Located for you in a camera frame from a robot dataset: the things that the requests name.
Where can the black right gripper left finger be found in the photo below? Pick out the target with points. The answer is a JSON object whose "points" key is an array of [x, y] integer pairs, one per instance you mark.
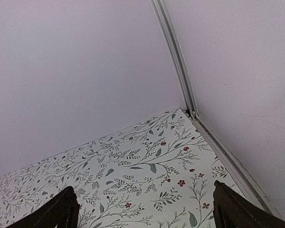
{"points": [[61, 211]]}

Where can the floral patterned table mat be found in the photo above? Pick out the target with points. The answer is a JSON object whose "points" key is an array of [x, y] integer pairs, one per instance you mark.
{"points": [[159, 173]]}

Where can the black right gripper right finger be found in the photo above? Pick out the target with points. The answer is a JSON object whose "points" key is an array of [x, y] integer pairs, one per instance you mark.
{"points": [[233, 211]]}

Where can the right aluminium frame post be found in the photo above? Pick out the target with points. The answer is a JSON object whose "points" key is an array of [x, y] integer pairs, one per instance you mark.
{"points": [[174, 47]]}

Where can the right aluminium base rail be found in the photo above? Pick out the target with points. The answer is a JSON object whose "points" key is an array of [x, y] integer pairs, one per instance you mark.
{"points": [[243, 179]]}

